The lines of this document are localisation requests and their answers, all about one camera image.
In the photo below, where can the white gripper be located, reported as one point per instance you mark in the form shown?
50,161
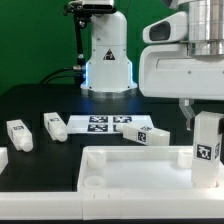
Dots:
167,71

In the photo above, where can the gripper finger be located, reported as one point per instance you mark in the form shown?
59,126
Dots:
221,126

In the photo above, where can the white desk top tray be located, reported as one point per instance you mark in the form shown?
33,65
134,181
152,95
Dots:
163,168

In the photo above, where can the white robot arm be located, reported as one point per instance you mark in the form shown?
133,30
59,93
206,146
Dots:
109,72

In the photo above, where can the white marker sheet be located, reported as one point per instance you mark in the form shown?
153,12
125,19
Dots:
103,124

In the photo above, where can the white front border bar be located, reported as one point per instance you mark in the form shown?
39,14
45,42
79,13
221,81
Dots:
121,204

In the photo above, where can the white left border block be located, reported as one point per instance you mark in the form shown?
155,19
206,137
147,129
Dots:
3,158

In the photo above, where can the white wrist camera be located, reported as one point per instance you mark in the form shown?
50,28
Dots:
171,29

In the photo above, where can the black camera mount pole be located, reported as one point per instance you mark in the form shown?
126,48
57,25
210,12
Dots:
82,11

